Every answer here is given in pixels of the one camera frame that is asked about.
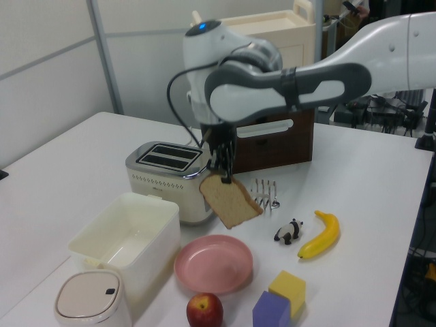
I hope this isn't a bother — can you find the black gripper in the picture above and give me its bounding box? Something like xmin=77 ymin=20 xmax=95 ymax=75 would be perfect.
xmin=200 ymin=121 xmax=238 ymax=185

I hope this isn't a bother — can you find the toast bread slice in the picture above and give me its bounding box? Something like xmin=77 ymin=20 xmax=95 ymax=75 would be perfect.
xmin=199 ymin=172 xmax=264 ymax=230

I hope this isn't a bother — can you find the pink plate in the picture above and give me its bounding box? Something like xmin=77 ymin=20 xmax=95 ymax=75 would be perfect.
xmin=173 ymin=234 xmax=255 ymax=296

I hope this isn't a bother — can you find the metal toast rack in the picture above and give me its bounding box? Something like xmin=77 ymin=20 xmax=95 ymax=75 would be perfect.
xmin=249 ymin=179 xmax=281 ymax=213

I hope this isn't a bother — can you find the brown cabinet with cream top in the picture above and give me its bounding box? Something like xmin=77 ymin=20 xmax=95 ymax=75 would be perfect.
xmin=191 ymin=0 xmax=324 ymax=175

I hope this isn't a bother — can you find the chrome and cream toaster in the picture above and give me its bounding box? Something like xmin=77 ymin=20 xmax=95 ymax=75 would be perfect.
xmin=125 ymin=141 xmax=219 ymax=225

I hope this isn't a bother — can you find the panda figurine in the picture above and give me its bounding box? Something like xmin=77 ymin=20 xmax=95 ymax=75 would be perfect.
xmin=274 ymin=218 xmax=305 ymax=246

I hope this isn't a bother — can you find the cream plastic container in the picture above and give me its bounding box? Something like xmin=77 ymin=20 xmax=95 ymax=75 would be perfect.
xmin=67 ymin=192 xmax=181 ymax=302

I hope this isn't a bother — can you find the yellow banana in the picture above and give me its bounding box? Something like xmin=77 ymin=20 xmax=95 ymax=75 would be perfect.
xmin=297 ymin=210 xmax=341 ymax=260

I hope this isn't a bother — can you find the yellow foam cube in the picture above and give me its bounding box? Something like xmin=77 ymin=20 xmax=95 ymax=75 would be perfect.
xmin=268 ymin=270 xmax=307 ymax=320

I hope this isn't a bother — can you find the red apple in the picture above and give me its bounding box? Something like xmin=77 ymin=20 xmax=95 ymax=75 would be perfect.
xmin=185 ymin=292 xmax=225 ymax=327

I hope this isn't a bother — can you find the purple foam cube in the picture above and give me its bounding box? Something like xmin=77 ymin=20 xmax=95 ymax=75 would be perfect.
xmin=252 ymin=290 xmax=292 ymax=327

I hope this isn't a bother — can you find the small cream lidded bin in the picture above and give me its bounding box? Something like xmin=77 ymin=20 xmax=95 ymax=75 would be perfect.
xmin=52 ymin=268 xmax=133 ymax=327

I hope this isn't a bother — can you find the black pole with base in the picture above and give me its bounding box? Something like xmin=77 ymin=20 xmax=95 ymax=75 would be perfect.
xmin=414 ymin=97 xmax=436 ymax=153

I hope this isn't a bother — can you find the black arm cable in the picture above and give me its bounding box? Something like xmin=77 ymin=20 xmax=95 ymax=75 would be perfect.
xmin=166 ymin=44 xmax=255 ymax=148

